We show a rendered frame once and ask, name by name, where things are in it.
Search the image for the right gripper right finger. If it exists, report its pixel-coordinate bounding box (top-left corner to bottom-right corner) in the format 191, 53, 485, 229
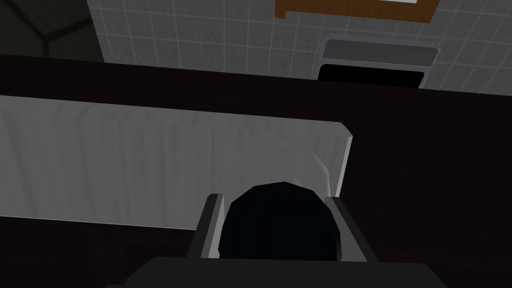
323, 195, 380, 264

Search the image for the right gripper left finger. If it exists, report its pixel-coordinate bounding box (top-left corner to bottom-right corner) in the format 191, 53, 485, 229
186, 193, 226, 260

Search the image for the black round knob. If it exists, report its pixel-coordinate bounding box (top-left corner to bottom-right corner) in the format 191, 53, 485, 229
217, 181, 343, 262

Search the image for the white drawer front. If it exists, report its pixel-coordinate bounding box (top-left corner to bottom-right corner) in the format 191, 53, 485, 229
0, 94, 354, 232

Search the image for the grey appliance with black window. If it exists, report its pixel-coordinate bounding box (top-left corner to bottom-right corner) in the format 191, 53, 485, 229
315, 35, 442, 90

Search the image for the brown wooden frame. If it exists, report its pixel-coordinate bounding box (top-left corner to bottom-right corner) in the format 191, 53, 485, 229
274, 0, 441, 24

